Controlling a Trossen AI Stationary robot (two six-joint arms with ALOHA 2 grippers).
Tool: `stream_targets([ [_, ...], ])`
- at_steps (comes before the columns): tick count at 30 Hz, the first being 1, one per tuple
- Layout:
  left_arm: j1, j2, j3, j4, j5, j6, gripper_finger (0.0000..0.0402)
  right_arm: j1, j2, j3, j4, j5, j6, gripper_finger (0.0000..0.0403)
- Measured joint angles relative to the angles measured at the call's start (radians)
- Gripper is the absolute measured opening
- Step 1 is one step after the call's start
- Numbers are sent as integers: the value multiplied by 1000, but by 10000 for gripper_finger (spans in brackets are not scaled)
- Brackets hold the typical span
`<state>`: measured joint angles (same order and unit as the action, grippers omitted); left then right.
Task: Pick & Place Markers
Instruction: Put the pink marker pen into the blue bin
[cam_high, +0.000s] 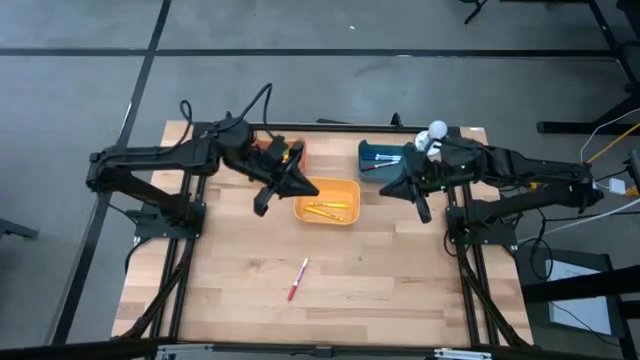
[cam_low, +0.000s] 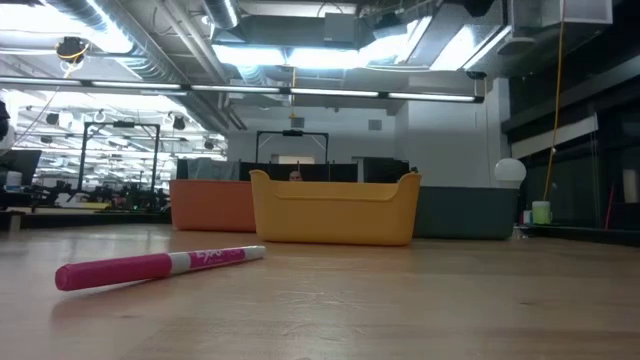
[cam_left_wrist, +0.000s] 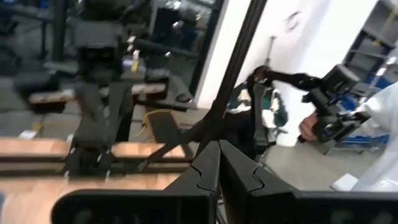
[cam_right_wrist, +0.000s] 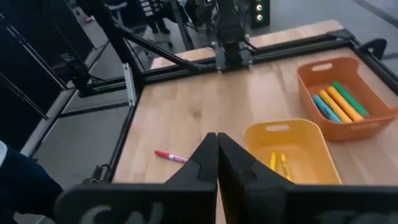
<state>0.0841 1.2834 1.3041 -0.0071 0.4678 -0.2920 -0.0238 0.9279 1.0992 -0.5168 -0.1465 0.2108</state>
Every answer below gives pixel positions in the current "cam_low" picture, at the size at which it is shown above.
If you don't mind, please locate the white cup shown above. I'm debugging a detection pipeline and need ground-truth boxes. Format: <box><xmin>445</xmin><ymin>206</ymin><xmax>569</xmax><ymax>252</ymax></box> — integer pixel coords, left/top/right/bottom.
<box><xmin>621</xmin><ymin>168</ymin><xmax>640</xmax><ymax>204</ymax></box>

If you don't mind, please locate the black background rig frame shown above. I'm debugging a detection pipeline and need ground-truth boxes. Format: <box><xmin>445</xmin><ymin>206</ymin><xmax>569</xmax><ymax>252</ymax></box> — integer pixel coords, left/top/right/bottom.
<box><xmin>255</xmin><ymin>130</ymin><xmax>330</xmax><ymax>164</ymax></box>
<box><xmin>77</xmin><ymin>121</ymin><xmax>161</xmax><ymax>209</ymax></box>

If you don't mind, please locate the black yellow ceiling cord reel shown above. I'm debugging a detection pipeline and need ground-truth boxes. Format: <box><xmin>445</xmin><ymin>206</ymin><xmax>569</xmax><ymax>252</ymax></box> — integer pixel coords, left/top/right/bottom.
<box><xmin>53</xmin><ymin>35</ymin><xmax>92</xmax><ymax>65</ymax></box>

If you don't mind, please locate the yellow power cable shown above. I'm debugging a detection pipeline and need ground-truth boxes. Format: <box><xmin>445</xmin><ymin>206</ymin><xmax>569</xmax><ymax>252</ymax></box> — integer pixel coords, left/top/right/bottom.
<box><xmin>542</xmin><ymin>0</ymin><xmax>567</xmax><ymax>202</ymax></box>

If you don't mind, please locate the white light bulb on base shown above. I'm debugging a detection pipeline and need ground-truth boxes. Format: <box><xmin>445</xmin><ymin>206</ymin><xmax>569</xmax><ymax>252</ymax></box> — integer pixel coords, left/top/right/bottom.
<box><xmin>493</xmin><ymin>157</ymin><xmax>528</xmax><ymax>189</ymax></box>

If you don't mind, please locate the yellow plastic bin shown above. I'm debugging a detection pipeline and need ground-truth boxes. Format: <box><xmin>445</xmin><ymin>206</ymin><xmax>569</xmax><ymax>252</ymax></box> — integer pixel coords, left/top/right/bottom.
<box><xmin>248</xmin><ymin>169</ymin><xmax>424</xmax><ymax>247</ymax></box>

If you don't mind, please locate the black aluminium table frame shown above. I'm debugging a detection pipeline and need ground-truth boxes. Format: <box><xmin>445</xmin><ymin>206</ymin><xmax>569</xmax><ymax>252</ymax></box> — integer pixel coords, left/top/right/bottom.
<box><xmin>0</xmin><ymin>208</ymin><xmax>640</xmax><ymax>247</ymax></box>

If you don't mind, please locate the black monitor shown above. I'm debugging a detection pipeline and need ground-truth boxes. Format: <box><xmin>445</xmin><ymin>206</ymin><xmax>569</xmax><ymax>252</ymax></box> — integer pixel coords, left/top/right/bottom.
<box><xmin>0</xmin><ymin>148</ymin><xmax>44</xmax><ymax>187</ymax></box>

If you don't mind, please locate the LED light bar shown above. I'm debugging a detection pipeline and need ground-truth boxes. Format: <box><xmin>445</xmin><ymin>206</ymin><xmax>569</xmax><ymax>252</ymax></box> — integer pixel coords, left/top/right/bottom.
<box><xmin>0</xmin><ymin>74</ymin><xmax>485</xmax><ymax>105</ymax></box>

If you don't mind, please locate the black divider panel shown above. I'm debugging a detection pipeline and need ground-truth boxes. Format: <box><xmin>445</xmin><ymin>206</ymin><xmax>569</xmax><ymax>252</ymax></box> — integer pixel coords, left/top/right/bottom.
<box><xmin>239</xmin><ymin>160</ymin><xmax>359</xmax><ymax>183</ymax></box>

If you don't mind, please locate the teal plastic bin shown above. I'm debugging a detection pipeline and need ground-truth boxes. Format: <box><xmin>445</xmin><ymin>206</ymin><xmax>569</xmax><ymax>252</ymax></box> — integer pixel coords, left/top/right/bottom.
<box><xmin>412</xmin><ymin>185</ymin><xmax>521</xmax><ymax>241</ymax></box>

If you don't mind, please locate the orange plastic bin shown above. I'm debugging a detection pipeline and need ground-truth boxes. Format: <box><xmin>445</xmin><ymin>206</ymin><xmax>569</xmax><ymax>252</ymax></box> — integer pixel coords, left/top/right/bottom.
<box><xmin>168</xmin><ymin>179</ymin><xmax>257</xmax><ymax>233</ymax></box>

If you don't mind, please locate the pink highlighter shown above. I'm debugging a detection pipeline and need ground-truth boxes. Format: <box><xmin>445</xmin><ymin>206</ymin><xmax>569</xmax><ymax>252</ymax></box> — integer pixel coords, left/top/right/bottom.
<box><xmin>54</xmin><ymin>244</ymin><xmax>267</xmax><ymax>292</ymax></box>

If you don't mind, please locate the red stick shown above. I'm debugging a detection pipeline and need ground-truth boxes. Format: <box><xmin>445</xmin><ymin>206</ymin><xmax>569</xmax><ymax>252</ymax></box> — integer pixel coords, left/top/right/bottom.
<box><xmin>603</xmin><ymin>180</ymin><xmax>616</xmax><ymax>231</ymax></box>

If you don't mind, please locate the green cup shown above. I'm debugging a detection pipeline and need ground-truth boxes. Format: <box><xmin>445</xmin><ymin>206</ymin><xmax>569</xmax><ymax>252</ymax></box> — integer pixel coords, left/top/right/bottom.
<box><xmin>530</xmin><ymin>200</ymin><xmax>553</xmax><ymax>226</ymax></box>

